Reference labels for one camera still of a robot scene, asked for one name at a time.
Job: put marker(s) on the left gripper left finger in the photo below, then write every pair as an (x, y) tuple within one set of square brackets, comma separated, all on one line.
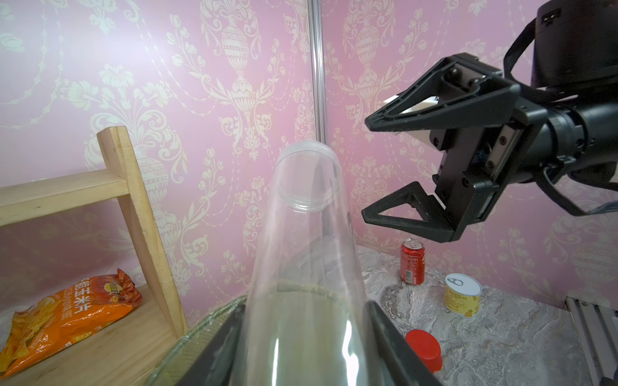
[(215, 363)]

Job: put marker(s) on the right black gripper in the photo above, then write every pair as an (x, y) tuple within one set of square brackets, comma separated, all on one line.
[(460, 100)]

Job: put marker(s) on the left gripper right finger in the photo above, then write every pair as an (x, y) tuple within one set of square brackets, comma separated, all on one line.
[(402, 363)]

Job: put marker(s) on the red jar lid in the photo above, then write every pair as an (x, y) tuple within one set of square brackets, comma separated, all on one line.
[(427, 348)]

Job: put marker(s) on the tall clear jar white lid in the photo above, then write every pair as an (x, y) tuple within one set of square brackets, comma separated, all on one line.
[(305, 321)]

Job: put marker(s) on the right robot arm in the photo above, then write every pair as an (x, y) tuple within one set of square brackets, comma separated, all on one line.
[(549, 112)]

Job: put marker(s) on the mesh trash bin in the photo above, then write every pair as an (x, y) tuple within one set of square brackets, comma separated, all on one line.
[(186, 351)]

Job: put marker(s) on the red soda can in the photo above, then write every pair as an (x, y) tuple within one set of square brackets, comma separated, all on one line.
[(412, 263)]

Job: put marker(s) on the orange snack bag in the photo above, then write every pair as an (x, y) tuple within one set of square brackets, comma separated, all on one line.
[(63, 319)]

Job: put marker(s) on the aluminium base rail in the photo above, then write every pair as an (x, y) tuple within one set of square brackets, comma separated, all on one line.
[(597, 331)]

